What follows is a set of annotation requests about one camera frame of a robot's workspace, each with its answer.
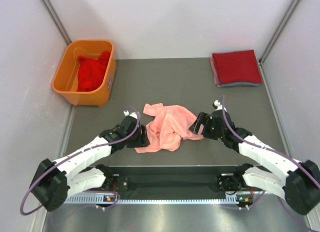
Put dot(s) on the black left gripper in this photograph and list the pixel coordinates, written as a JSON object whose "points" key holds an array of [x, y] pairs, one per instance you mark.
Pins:
{"points": [[142, 141]]}

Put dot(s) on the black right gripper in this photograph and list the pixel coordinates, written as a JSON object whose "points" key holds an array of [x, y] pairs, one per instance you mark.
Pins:
{"points": [[201, 119]]}

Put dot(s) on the pink t shirt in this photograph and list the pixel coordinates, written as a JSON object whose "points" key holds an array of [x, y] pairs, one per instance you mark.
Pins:
{"points": [[168, 128], [215, 76]]}

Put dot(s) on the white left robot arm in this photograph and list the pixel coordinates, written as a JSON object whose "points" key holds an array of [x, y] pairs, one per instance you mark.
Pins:
{"points": [[56, 181]]}

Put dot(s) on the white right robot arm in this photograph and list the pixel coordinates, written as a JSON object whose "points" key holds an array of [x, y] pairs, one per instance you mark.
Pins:
{"points": [[298, 183]]}

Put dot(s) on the pink folded t shirt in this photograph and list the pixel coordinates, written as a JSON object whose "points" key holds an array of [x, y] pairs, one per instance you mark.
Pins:
{"points": [[215, 76]]}

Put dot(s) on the blue folded t shirt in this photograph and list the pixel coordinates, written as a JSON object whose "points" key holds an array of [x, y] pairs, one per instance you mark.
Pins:
{"points": [[235, 84]]}

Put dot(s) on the red crumpled t shirt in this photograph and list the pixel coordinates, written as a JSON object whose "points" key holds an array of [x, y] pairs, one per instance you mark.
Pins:
{"points": [[91, 72]]}

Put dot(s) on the orange plastic bin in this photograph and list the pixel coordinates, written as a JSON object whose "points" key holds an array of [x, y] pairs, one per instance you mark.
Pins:
{"points": [[65, 81]]}

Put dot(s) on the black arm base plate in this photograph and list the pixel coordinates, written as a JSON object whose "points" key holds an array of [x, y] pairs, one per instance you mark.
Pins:
{"points": [[170, 182]]}

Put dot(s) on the grey slotted cable duct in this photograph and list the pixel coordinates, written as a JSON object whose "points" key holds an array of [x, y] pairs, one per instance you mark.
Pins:
{"points": [[109, 199]]}

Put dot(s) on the left aluminium corner post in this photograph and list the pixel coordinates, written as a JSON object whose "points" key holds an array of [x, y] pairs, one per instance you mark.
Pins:
{"points": [[56, 20]]}

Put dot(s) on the aluminium corner post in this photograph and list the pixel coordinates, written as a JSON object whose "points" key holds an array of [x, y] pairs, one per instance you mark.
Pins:
{"points": [[56, 20], [279, 29]]}

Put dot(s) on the right aluminium corner post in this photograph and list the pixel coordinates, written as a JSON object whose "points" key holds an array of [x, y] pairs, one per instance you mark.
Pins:
{"points": [[279, 29]]}

